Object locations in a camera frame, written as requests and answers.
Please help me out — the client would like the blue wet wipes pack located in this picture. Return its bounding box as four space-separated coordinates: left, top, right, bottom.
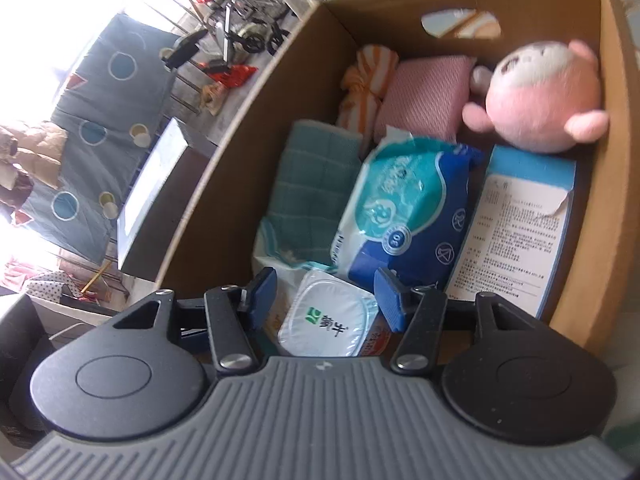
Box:
330 127 488 293

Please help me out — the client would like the brown clothes pile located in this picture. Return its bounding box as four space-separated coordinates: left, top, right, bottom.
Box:
0 122 68 206

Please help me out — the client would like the pink cloth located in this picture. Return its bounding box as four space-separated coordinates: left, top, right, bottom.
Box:
375 55 478 143

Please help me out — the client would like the folded wheelchair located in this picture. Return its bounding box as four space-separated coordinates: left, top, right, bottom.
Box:
200 0 301 56

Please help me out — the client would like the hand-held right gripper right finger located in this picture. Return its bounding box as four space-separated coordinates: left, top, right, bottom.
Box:
374 266 549 376

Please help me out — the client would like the red and white packet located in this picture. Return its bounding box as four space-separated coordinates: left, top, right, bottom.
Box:
360 317 396 358

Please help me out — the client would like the green rug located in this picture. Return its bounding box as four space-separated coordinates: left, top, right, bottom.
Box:
602 360 640 461

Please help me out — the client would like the white lidded yogurt cup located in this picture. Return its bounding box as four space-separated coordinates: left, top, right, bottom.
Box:
276 269 378 358

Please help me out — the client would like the teal quilted towel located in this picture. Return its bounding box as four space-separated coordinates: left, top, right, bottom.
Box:
265 120 363 266

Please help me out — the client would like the dark cabinet with white top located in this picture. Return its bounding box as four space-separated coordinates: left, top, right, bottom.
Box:
116 117 211 281

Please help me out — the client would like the dark blue circle pattern quilt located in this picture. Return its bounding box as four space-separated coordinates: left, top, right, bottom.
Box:
10 14 181 261

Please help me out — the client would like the blue and white carton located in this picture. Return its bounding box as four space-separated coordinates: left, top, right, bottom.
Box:
445 145 578 318

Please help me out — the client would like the small white soft item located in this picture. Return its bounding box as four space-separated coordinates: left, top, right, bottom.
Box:
470 65 493 93

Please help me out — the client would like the pink round plush toy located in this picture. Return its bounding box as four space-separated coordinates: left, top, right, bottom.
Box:
461 39 611 153

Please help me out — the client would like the orange striped towel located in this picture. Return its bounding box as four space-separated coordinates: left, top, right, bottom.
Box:
336 44 401 133

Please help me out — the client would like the brown cardboard box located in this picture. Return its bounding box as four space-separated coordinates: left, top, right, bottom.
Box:
155 0 640 356

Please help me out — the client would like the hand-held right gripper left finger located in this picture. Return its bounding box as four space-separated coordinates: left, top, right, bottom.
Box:
112 266 279 374

